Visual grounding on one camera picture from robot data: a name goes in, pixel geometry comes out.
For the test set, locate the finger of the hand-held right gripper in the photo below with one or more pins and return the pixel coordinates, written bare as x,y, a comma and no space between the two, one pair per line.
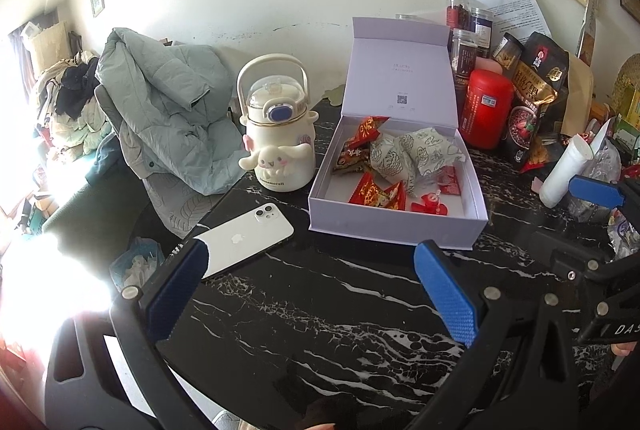
575,260
595,191

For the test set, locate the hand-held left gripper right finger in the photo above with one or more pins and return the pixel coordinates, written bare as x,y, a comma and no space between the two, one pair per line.
445,290

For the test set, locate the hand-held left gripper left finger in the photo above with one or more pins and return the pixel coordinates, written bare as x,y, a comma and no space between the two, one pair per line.
175,285

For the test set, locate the small red candy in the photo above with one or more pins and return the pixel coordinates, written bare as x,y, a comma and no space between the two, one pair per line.
448,180

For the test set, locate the red candy packet figure print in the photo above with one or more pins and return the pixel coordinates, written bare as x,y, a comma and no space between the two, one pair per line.
375,192

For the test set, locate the brown cereal sachet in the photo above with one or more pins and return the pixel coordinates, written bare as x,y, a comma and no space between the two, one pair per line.
350,159

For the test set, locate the red candy packet gold print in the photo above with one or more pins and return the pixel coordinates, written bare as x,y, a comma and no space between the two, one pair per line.
367,130

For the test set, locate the lavender gift box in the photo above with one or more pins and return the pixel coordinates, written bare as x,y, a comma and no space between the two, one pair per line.
400,60

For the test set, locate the person's right hand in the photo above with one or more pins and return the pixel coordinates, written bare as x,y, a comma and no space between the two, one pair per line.
625,349

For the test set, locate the clear plastic bag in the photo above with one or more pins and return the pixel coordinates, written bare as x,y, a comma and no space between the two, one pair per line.
605,160

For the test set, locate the blue trash bag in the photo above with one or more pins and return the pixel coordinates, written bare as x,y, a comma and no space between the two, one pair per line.
135,265

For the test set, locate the grey leaf-print chair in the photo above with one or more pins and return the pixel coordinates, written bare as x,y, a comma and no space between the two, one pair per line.
175,210

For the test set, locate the white smartphone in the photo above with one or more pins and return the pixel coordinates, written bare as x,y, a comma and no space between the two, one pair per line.
240,235

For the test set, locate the strawberry print packet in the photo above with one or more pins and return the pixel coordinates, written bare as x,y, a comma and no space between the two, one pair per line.
522,130

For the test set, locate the kraft paper bag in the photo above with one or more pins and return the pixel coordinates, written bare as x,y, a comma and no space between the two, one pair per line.
577,95

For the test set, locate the woven straw object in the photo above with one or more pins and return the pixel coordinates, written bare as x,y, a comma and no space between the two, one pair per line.
627,85

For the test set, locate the dark green sofa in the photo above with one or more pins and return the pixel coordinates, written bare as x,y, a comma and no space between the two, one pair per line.
90,205

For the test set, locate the black and gold oat bag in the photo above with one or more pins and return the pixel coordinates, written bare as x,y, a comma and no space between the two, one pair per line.
540,70

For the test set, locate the red tea canister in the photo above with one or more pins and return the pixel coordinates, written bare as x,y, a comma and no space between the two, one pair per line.
487,110

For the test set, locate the clear jar with yellow contents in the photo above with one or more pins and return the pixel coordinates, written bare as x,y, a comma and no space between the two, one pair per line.
507,55

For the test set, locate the pink round object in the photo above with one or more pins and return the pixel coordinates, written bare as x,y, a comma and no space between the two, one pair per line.
490,64

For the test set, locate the green and white paper bag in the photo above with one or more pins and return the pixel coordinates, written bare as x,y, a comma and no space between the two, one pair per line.
590,20

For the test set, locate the pale green puffer jacket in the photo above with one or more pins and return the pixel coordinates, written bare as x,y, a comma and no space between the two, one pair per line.
165,110

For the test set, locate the white cartoon dog water bottle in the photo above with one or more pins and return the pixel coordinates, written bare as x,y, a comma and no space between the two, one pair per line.
277,135

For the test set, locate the clear jar with brown label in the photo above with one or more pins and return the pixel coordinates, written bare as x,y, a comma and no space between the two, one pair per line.
464,55

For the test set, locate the printed paper sheet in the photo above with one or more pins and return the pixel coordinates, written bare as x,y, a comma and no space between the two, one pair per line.
515,10

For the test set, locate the clear jar with purple label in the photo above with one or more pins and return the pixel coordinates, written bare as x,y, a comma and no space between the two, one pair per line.
482,28

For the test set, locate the pile of clothes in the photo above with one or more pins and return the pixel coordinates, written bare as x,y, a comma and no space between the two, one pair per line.
70,110

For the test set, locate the clear jar with red label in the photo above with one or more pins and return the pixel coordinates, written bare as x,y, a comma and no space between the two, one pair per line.
457,13

